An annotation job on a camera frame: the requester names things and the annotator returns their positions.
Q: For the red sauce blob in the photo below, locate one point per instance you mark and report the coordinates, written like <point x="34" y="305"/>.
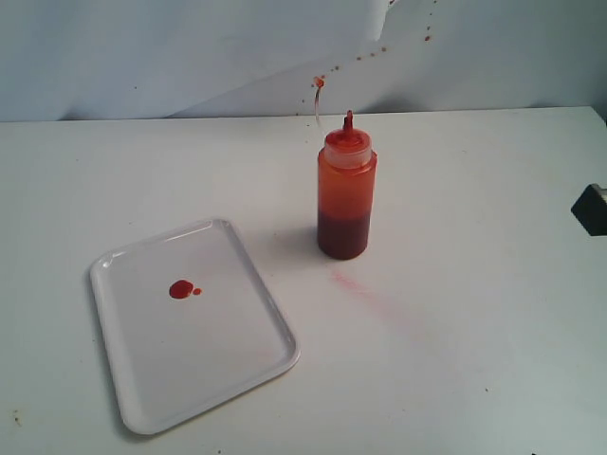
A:
<point x="182" y="289"/>

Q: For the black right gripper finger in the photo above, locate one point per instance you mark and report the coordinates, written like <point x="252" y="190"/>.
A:
<point x="590" y="210"/>

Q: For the white rectangular plastic tray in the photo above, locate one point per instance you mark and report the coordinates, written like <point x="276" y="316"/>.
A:
<point x="171" y="360"/>

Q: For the red sauce squeeze bottle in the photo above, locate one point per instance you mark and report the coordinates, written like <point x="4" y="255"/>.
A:
<point x="347" y="166"/>

